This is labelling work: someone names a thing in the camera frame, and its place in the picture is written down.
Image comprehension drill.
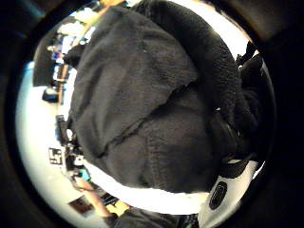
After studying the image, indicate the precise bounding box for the the person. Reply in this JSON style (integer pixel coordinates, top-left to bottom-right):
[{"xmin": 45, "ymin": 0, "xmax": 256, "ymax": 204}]
[{"xmin": 111, "ymin": 207, "xmax": 199, "ymax": 228}]

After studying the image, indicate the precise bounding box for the dark grey fleece cloth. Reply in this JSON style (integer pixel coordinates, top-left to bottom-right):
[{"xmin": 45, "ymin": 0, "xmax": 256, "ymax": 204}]
[{"xmin": 64, "ymin": 0, "xmax": 258, "ymax": 195}]

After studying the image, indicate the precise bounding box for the brown flat board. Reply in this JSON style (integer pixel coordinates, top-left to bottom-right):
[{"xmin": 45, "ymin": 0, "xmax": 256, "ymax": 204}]
[{"xmin": 68, "ymin": 195, "xmax": 95, "ymax": 216}]

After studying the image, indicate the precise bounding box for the white cube with black markers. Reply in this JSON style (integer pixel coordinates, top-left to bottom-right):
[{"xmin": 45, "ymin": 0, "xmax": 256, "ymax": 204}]
[{"xmin": 47, "ymin": 146, "xmax": 65, "ymax": 166}]

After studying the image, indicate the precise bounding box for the small black box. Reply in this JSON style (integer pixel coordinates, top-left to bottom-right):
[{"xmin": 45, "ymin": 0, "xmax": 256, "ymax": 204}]
[{"xmin": 42, "ymin": 87, "xmax": 60, "ymax": 104}]

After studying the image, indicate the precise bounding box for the large black screen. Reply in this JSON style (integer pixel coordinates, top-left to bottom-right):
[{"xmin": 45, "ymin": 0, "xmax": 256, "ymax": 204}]
[{"xmin": 32, "ymin": 38, "xmax": 65, "ymax": 87}]

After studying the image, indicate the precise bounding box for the yellow object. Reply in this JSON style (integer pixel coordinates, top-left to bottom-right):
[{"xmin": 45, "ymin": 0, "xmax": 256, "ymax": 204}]
[{"xmin": 105, "ymin": 200, "xmax": 130, "ymax": 218}]

